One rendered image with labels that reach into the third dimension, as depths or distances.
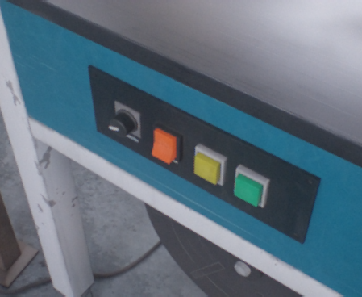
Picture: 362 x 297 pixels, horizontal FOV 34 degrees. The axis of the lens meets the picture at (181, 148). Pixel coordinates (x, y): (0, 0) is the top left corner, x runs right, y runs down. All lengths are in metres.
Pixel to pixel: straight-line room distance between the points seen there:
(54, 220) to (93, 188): 0.47
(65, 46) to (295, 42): 0.23
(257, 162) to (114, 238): 0.80
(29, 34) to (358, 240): 0.38
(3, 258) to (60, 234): 0.32
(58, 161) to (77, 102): 0.21
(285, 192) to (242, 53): 0.12
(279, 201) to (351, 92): 0.12
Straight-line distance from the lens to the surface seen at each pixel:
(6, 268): 1.26
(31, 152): 0.80
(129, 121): 0.57
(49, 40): 0.62
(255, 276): 0.91
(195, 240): 1.01
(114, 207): 1.33
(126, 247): 1.26
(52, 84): 0.66
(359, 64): 0.51
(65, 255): 0.98
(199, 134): 0.53
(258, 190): 0.51
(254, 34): 0.53
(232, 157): 0.52
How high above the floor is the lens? 1.04
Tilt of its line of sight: 46 degrees down
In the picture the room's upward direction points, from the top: straight up
